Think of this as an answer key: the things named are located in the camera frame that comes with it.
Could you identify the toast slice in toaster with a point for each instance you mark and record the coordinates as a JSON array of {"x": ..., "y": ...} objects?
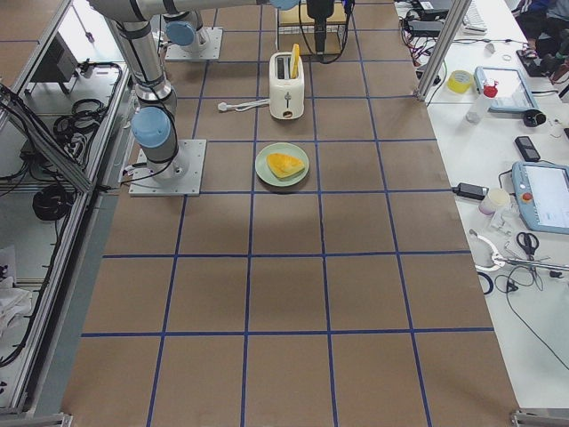
[{"x": 294, "y": 61}]

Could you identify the yellow tape roll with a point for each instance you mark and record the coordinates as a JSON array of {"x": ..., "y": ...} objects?
[{"x": 459, "y": 81}]

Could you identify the light green plate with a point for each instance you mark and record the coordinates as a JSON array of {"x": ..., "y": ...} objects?
[{"x": 267, "y": 176}]

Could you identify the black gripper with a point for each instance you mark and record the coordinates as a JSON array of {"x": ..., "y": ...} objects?
[{"x": 318, "y": 9}]

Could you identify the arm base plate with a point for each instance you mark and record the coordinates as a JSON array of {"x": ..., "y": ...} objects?
[
  {"x": 210, "y": 52},
  {"x": 183, "y": 176}
]

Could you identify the blue teach pendant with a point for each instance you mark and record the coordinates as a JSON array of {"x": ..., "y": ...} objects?
[
  {"x": 514, "y": 94},
  {"x": 541, "y": 192}
]

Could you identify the black phone device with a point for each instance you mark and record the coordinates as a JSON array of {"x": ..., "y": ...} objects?
[{"x": 527, "y": 149}]

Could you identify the white toaster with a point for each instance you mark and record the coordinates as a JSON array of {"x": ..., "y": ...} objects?
[{"x": 286, "y": 94}]

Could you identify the triangular yellow bread piece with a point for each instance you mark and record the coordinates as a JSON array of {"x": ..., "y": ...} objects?
[{"x": 284, "y": 166}]

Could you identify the white plastic cup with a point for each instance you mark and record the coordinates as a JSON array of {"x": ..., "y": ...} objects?
[{"x": 495, "y": 199}]

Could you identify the black power adapter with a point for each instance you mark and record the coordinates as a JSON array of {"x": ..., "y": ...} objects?
[{"x": 470, "y": 191}]

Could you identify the blue teach pendant near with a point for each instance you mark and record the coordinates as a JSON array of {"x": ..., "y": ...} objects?
[{"x": 541, "y": 192}]

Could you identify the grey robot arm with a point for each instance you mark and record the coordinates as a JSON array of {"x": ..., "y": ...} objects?
[
  {"x": 154, "y": 126},
  {"x": 186, "y": 30}
]

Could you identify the blue teach pendant far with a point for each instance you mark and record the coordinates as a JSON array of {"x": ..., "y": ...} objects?
[{"x": 514, "y": 94}]

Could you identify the black scissors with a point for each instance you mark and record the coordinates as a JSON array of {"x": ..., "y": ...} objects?
[{"x": 529, "y": 243}]

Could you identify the aluminium frame post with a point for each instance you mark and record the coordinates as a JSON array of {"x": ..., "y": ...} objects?
[{"x": 452, "y": 23}]

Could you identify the red capped clear bottle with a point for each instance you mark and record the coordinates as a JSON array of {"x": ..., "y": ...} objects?
[{"x": 482, "y": 105}]

